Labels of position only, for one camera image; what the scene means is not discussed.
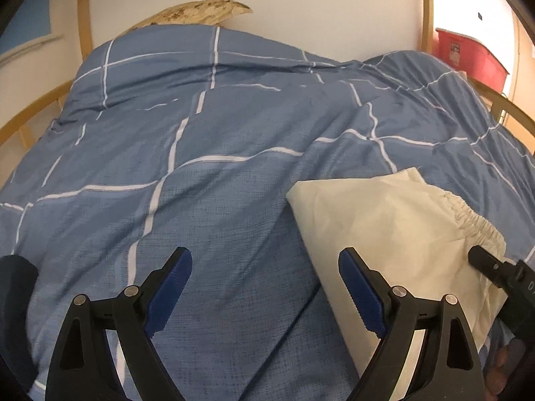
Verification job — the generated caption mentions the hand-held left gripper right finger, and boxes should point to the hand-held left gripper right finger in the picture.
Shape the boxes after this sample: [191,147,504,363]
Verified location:
[338,246,486,401]

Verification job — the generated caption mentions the blue wall panel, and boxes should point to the blue wall panel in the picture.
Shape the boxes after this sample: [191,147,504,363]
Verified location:
[0,0,53,57]

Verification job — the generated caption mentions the cream pants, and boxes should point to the cream pants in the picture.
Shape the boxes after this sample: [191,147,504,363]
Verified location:
[286,167,507,385]

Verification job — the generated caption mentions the person's right hand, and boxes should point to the person's right hand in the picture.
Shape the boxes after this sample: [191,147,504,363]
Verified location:
[485,338,517,399]

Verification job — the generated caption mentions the folded navy clothing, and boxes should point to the folded navy clothing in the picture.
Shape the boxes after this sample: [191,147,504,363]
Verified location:
[0,254,40,385]

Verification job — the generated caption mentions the wooden door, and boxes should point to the wooden door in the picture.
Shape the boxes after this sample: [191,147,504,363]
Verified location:
[511,4,535,118]

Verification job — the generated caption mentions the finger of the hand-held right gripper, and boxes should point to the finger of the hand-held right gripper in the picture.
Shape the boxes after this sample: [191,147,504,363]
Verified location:
[467,244,519,291]

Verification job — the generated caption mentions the wooden bunk bed frame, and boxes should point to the wooden bunk bed frame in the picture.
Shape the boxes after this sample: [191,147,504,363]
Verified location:
[0,0,535,155]

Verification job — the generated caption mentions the red storage bin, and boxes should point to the red storage bin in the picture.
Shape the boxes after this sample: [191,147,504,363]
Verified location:
[435,28,511,93]

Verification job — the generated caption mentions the blue checked blanket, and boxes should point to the blue checked blanket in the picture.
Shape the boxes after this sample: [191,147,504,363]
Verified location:
[0,25,535,401]

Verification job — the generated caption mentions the beige patterned pillow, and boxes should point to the beige patterned pillow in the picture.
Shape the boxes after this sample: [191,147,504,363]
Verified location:
[134,0,254,30]

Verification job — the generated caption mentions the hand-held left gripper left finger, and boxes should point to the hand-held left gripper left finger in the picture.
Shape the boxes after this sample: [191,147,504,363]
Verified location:
[47,246,193,401]

